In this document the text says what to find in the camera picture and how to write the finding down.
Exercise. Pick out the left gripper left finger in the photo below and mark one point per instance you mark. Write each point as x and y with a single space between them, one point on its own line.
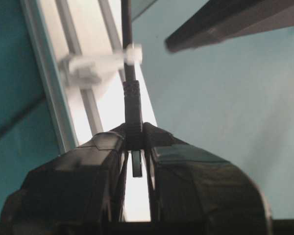
76 193

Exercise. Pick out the aluminium extrusion rail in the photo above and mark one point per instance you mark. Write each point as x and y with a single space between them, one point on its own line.
79 50

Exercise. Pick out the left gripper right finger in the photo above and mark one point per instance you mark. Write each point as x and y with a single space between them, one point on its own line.
192 187

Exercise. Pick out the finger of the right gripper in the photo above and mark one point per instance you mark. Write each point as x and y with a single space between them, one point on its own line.
219 20

